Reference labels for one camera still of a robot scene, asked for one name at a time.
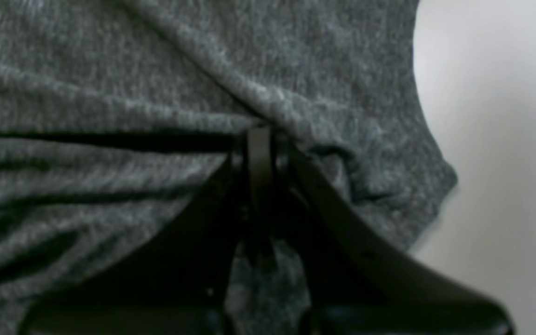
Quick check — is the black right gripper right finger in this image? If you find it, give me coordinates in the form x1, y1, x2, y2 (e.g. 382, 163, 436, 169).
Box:
270, 133, 515, 335

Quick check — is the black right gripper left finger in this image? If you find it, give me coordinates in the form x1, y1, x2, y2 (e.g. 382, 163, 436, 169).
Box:
21, 128, 271, 335

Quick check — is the grey t-shirt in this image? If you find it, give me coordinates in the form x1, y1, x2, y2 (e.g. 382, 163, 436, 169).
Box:
0, 0, 457, 335

